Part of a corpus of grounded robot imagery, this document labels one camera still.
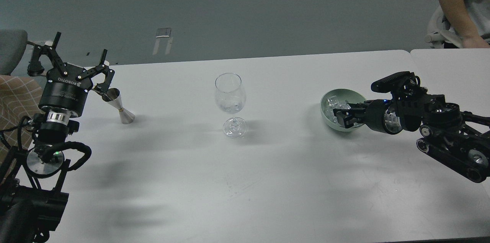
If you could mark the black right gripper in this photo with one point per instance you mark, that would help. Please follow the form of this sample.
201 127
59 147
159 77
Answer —
379 116

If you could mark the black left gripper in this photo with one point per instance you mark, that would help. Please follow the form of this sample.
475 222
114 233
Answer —
65 90

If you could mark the clear ice cubes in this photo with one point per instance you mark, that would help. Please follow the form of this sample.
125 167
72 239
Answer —
329 104

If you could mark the steel double jigger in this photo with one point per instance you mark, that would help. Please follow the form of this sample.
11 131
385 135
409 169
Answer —
113 98

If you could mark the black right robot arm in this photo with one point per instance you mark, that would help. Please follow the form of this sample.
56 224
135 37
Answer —
445 133

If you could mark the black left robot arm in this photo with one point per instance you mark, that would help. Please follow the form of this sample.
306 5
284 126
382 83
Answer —
39 156

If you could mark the clear wine glass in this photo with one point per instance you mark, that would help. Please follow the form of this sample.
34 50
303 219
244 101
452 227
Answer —
230 97

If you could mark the green bowl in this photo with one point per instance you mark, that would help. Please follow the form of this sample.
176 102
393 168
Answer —
339 99

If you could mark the grey chair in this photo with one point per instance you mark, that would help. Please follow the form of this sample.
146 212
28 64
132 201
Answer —
13 43

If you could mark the person in white shirt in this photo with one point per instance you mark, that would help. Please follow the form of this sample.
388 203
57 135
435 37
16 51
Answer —
469 19

